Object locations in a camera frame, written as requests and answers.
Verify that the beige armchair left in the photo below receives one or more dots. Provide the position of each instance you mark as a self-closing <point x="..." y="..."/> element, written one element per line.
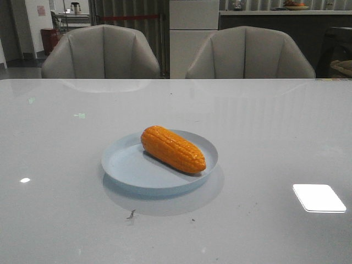
<point x="102" y="52"/>

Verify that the beige armchair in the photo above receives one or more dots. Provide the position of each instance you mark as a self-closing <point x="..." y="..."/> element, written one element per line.
<point x="102" y="52"/>
<point x="247" y="52"/>

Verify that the fruit bowl on counter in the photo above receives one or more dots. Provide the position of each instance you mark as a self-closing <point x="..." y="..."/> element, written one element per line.
<point x="294" y="5"/>

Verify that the orange corn cob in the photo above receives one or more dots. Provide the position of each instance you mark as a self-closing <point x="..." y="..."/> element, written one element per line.
<point x="173" y="149"/>

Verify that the light blue round plate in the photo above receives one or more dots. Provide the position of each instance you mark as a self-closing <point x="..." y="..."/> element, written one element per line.
<point x="134" y="170"/>

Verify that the beige armchair right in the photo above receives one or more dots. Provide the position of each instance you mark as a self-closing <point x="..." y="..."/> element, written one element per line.
<point x="247" y="52"/>

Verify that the white cabinet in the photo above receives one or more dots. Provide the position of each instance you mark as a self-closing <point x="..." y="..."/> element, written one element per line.
<point x="189" y="23"/>

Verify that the pink wall notice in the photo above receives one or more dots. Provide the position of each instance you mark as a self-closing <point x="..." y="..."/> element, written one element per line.
<point x="41" y="10"/>

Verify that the dark wooden chair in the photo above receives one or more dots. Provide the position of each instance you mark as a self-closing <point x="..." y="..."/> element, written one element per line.
<point x="335" y="56"/>

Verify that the dark counter with white top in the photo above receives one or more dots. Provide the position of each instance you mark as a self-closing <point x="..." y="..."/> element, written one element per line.
<point x="306" y="27"/>

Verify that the kettle on far table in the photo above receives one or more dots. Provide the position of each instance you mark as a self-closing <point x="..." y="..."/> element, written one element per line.
<point x="75" y="8"/>

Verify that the red bin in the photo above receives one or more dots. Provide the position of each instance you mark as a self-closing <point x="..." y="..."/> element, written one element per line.
<point x="49" y="39"/>

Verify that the red barrier belt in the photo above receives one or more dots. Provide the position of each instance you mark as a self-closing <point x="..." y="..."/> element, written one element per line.
<point x="134" y="17"/>

